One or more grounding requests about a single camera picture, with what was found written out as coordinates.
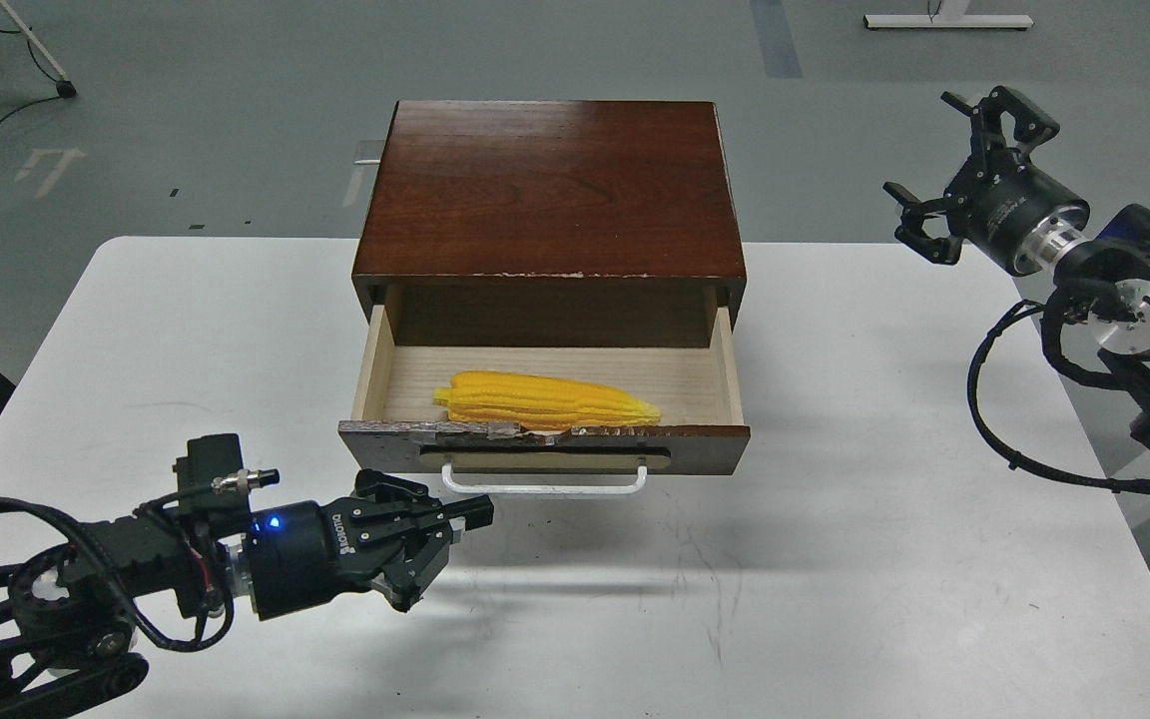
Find white desk foot background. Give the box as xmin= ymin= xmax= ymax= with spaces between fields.
xmin=863 ymin=1 xmax=1035 ymax=32

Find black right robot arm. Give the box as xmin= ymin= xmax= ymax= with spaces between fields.
xmin=882 ymin=86 xmax=1150 ymax=495

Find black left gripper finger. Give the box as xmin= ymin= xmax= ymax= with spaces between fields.
xmin=350 ymin=469 xmax=495 ymax=545
xmin=366 ymin=529 xmax=462 ymax=613

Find white stand leg with caster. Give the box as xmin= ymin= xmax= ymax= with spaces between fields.
xmin=0 ymin=0 xmax=78 ymax=99

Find wooden drawer with white handle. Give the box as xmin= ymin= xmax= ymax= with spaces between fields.
xmin=338 ymin=282 xmax=752 ymax=476

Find yellow corn cob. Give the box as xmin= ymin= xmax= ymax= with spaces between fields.
xmin=432 ymin=370 xmax=662 ymax=431

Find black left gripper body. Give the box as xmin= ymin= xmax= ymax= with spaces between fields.
xmin=243 ymin=497 xmax=386 ymax=622

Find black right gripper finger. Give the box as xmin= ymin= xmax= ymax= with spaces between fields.
xmin=940 ymin=86 xmax=1060 ymax=176
xmin=881 ymin=179 xmax=965 ymax=267

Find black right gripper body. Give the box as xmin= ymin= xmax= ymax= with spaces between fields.
xmin=944 ymin=161 xmax=1090 ymax=277

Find dark wooden cabinet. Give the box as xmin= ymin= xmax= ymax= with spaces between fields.
xmin=352 ymin=100 xmax=748 ymax=349

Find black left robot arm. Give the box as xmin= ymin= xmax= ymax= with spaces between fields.
xmin=0 ymin=433 xmax=495 ymax=718

